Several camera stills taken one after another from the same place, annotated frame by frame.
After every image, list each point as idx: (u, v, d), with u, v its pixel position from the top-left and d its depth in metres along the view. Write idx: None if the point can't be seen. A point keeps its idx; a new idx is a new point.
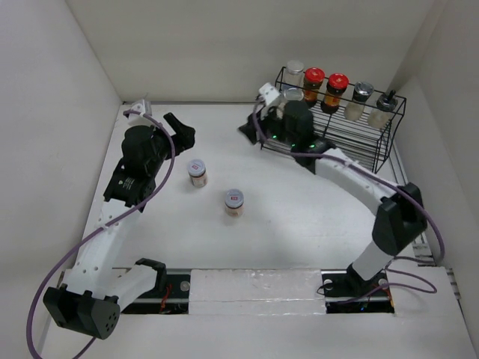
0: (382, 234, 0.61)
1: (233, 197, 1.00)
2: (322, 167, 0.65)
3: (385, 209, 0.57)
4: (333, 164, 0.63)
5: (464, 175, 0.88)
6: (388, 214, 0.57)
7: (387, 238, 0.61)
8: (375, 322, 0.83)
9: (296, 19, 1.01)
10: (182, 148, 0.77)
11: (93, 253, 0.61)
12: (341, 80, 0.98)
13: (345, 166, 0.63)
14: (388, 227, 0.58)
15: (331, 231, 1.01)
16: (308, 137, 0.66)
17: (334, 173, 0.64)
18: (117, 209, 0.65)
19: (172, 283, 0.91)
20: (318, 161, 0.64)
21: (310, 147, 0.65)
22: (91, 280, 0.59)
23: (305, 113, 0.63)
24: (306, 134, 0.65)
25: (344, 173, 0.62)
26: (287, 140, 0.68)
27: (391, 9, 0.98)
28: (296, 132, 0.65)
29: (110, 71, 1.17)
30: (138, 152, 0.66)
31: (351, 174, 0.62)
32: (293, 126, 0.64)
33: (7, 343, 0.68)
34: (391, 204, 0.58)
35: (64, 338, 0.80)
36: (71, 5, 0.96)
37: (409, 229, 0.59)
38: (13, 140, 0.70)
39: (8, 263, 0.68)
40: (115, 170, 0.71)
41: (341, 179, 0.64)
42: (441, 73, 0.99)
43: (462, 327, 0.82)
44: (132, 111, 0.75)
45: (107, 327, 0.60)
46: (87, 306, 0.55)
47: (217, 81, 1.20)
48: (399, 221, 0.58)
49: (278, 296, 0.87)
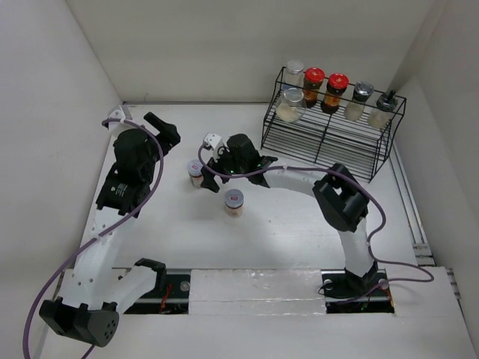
0: (330, 216, 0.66)
1: (233, 197, 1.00)
2: (271, 177, 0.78)
3: (319, 189, 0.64)
4: (275, 171, 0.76)
5: (464, 174, 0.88)
6: (323, 192, 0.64)
7: (336, 218, 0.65)
8: (375, 323, 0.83)
9: (296, 19, 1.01)
10: (169, 145, 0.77)
11: (88, 264, 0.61)
12: (341, 80, 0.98)
13: (284, 170, 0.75)
14: (328, 206, 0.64)
15: (331, 230, 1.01)
16: (254, 158, 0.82)
17: (281, 179, 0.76)
18: (110, 217, 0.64)
19: (172, 283, 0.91)
20: (266, 173, 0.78)
21: (258, 166, 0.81)
22: (86, 292, 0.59)
23: (244, 141, 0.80)
24: (251, 156, 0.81)
25: (285, 174, 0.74)
26: (242, 168, 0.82)
27: (391, 9, 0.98)
28: (245, 159, 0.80)
29: (110, 71, 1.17)
30: (132, 157, 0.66)
31: (290, 174, 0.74)
32: (239, 154, 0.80)
33: (7, 344, 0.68)
34: (323, 184, 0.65)
35: (64, 339, 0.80)
36: (71, 6, 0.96)
37: (348, 203, 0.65)
38: (12, 141, 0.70)
39: (8, 264, 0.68)
40: (108, 175, 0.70)
41: (287, 181, 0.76)
42: (441, 73, 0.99)
43: (462, 327, 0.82)
44: (111, 118, 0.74)
45: (106, 336, 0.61)
46: (83, 320, 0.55)
47: (217, 81, 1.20)
48: (334, 197, 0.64)
49: (279, 296, 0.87)
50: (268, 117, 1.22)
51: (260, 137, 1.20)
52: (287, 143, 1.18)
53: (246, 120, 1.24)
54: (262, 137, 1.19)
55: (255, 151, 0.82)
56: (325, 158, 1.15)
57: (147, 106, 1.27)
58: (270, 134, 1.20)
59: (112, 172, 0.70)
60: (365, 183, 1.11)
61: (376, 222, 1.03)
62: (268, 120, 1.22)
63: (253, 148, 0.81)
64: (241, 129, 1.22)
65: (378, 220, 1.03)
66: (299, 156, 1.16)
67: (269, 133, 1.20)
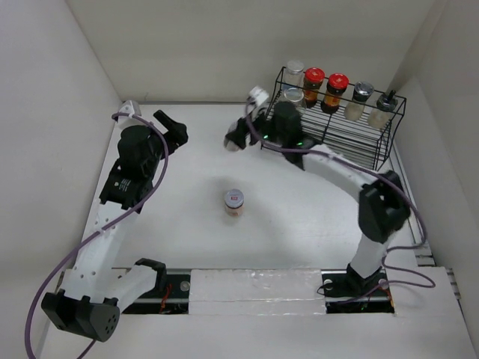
0: (366, 221, 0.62)
1: (233, 196, 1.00)
2: (310, 163, 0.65)
3: (367, 195, 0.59)
4: (316, 158, 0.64)
5: (464, 174, 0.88)
6: (370, 199, 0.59)
7: (372, 226, 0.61)
8: (375, 323, 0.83)
9: (296, 19, 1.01)
10: (175, 144, 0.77)
11: (90, 257, 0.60)
12: (341, 80, 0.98)
13: (329, 158, 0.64)
14: (372, 215, 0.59)
15: (332, 231, 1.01)
16: (297, 134, 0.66)
17: (321, 167, 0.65)
18: (112, 210, 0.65)
19: (172, 283, 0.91)
20: (305, 156, 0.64)
21: (299, 145, 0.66)
22: (88, 284, 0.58)
23: (294, 113, 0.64)
24: (296, 129, 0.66)
25: (330, 164, 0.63)
26: (278, 138, 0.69)
27: (391, 9, 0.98)
28: (284, 131, 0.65)
29: (110, 71, 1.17)
30: (135, 153, 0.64)
31: (334, 165, 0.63)
32: (283, 124, 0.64)
33: (7, 344, 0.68)
34: (371, 189, 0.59)
35: (64, 338, 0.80)
36: (71, 7, 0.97)
37: (391, 215, 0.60)
38: (12, 142, 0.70)
39: (8, 264, 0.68)
40: (112, 170, 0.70)
41: (328, 173, 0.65)
42: (441, 72, 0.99)
43: (462, 327, 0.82)
44: (120, 112, 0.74)
45: (107, 330, 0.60)
46: (85, 312, 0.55)
47: (217, 81, 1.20)
48: (380, 206, 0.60)
49: (278, 296, 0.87)
50: None
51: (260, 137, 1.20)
52: None
53: None
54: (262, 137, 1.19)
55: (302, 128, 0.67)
56: None
57: (147, 105, 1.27)
58: None
59: (115, 168, 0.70)
60: None
61: None
62: None
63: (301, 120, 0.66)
64: None
65: None
66: None
67: None
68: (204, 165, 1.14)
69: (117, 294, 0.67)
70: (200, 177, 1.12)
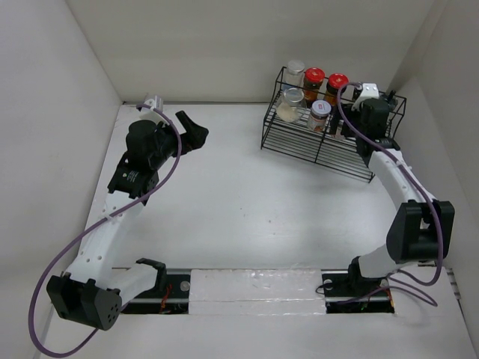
0: (395, 236, 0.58)
1: (319, 105, 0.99)
2: (375, 161, 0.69)
3: (407, 208, 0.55)
4: (385, 158, 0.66)
5: (465, 174, 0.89)
6: (407, 215, 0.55)
7: (398, 242, 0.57)
8: (376, 322, 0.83)
9: (296, 20, 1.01)
10: (189, 147, 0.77)
11: (97, 242, 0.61)
12: (341, 80, 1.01)
13: (396, 165, 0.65)
14: (404, 229, 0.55)
15: (331, 230, 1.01)
16: (377, 131, 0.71)
17: (383, 170, 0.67)
18: (120, 199, 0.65)
19: (172, 283, 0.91)
20: (374, 151, 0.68)
21: (376, 141, 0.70)
22: (94, 268, 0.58)
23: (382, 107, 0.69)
24: (376, 126, 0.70)
25: (392, 170, 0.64)
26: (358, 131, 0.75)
27: (392, 10, 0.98)
28: (366, 123, 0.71)
29: (111, 70, 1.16)
30: (142, 146, 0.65)
31: (398, 173, 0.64)
32: (367, 116, 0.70)
33: (7, 345, 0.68)
34: (415, 209, 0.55)
35: (61, 339, 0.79)
36: (71, 7, 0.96)
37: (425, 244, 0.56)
38: (12, 140, 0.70)
39: (8, 264, 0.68)
40: (120, 162, 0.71)
41: (386, 176, 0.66)
42: (441, 74, 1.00)
43: (460, 326, 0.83)
44: (144, 105, 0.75)
45: (109, 319, 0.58)
46: (90, 294, 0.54)
47: (217, 81, 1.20)
48: (417, 229, 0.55)
49: (278, 296, 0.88)
50: (268, 117, 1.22)
51: (260, 137, 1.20)
52: (287, 143, 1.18)
53: (246, 120, 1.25)
54: (262, 137, 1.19)
55: (385, 127, 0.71)
56: (325, 158, 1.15)
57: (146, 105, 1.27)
58: (270, 134, 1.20)
59: (123, 161, 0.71)
60: (365, 183, 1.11)
61: (377, 223, 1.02)
62: (268, 120, 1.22)
63: (385, 123, 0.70)
64: (242, 128, 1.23)
65: (379, 221, 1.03)
66: (300, 155, 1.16)
67: (269, 132, 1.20)
68: (204, 166, 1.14)
69: (120, 286, 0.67)
70: (200, 177, 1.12)
